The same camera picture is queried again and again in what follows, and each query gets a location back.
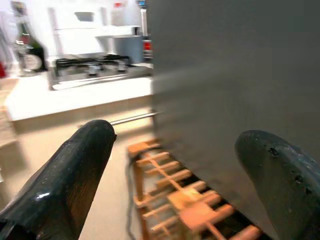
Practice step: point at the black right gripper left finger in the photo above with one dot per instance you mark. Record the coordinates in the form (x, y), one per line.
(57, 190)

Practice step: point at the wooden slatted rack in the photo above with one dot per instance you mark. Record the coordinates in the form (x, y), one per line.
(190, 200)

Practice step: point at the steel gas hob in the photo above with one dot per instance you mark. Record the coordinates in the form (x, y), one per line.
(95, 72)

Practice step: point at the large white appliance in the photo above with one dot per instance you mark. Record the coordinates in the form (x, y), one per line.
(75, 32)

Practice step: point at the small grey white fridge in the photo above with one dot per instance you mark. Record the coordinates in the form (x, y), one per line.
(225, 75)

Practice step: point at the grey rectangular container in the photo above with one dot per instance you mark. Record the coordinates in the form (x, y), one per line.
(128, 48)

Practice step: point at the dark green wine bottle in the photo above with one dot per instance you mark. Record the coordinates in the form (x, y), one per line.
(35, 50)

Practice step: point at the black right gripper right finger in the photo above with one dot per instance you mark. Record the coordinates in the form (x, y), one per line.
(287, 190)

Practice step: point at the beige white-topped counter cabinet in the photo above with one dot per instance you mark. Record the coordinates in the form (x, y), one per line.
(62, 100)

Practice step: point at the red object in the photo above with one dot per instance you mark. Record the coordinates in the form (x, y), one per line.
(2, 70)

